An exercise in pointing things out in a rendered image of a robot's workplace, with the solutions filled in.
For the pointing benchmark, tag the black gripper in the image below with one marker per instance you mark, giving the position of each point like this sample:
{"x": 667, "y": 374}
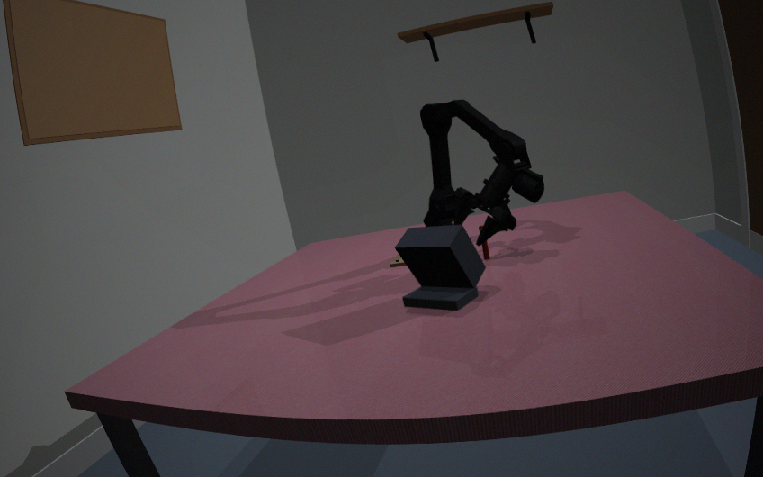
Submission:
{"x": 492, "y": 195}

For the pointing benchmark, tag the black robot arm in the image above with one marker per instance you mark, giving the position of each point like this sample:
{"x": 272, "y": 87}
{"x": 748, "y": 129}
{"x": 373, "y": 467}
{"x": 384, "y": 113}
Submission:
{"x": 508, "y": 147}

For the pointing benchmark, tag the dark red peg with white band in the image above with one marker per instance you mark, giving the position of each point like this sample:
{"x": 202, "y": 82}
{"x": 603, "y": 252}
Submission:
{"x": 485, "y": 246}

